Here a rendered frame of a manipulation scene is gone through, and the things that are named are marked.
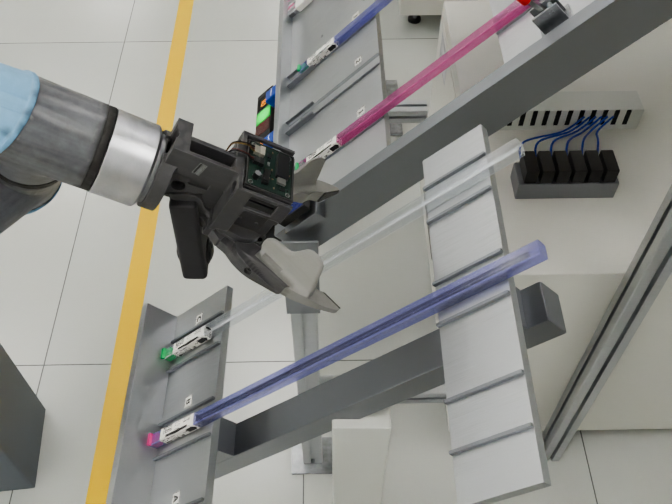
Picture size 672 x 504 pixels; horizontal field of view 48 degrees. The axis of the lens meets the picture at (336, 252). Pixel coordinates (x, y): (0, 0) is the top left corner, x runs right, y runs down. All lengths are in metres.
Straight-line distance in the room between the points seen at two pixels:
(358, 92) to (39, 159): 0.56
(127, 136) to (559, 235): 0.76
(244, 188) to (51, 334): 1.32
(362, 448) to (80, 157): 0.41
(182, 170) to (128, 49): 1.98
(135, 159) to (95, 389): 1.20
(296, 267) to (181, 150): 0.15
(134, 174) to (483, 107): 0.43
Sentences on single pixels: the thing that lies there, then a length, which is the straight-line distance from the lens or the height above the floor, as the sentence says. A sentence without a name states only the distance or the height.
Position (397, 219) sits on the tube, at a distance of 0.71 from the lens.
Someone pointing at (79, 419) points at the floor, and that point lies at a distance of 1.78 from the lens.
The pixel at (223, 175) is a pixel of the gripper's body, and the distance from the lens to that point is 0.65.
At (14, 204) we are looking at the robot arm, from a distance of 0.73.
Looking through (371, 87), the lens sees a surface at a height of 0.84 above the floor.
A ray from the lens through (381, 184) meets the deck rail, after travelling 0.96.
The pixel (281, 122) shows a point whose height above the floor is 0.73.
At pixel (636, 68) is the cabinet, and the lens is 1.56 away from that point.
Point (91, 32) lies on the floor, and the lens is 2.72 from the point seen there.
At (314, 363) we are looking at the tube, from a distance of 0.70.
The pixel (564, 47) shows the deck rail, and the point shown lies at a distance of 0.86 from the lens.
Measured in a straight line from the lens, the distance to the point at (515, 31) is 0.92.
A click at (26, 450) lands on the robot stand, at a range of 1.69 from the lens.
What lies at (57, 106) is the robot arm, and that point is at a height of 1.13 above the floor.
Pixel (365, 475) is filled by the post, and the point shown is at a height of 0.70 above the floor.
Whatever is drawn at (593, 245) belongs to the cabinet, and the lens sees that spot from 1.22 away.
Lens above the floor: 1.53
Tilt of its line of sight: 52 degrees down
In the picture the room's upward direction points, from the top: straight up
